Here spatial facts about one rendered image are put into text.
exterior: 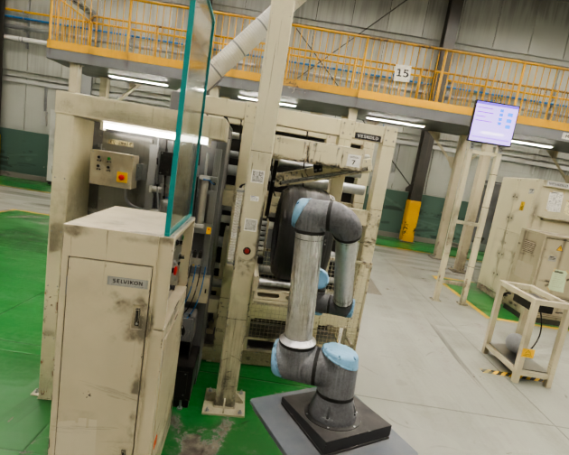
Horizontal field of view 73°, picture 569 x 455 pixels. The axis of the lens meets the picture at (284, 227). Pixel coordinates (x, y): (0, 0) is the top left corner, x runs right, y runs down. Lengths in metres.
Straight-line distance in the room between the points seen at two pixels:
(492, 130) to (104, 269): 5.39
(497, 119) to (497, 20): 7.55
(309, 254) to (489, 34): 12.15
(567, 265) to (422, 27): 8.21
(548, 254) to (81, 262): 5.77
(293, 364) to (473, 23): 12.26
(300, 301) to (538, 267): 5.10
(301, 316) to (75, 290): 0.85
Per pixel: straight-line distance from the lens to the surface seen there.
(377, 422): 1.76
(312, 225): 1.43
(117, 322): 1.65
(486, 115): 6.09
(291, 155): 2.55
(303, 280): 1.48
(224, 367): 2.63
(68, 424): 1.92
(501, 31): 13.45
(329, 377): 1.59
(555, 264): 6.43
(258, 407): 1.77
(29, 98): 14.00
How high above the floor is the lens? 1.60
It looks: 9 degrees down
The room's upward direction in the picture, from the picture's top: 9 degrees clockwise
